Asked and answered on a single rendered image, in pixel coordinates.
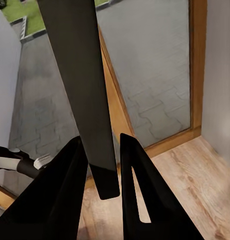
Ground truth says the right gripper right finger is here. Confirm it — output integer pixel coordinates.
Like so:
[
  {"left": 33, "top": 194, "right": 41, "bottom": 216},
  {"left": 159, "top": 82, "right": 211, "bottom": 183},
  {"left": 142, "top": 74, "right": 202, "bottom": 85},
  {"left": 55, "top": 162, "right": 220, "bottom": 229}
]
[{"left": 120, "top": 133, "right": 204, "bottom": 240}]

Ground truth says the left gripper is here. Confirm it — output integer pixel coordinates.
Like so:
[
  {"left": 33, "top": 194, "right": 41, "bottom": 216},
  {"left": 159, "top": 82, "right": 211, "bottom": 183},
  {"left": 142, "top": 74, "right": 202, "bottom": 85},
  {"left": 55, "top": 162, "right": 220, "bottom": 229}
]
[{"left": 26, "top": 161, "right": 44, "bottom": 179}]

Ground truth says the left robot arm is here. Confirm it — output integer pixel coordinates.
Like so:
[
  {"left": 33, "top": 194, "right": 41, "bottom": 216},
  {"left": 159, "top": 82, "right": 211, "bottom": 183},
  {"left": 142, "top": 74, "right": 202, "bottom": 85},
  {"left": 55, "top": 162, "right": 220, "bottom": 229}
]
[{"left": 0, "top": 146, "right": 54, "bottom": 179}]

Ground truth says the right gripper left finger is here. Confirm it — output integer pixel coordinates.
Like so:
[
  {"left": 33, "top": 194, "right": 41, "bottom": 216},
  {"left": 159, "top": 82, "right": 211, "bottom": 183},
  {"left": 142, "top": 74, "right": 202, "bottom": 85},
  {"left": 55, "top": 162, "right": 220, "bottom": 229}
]
[{"left": 0, "top": 136, "right": 88, "bottom": 240}]

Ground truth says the poster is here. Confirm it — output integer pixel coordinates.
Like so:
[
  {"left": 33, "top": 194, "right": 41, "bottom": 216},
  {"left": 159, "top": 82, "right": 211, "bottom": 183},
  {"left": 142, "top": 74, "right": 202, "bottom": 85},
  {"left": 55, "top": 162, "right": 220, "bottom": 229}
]
[{"left": 37, "top": 0, "right": 120, "bottom": 200}]

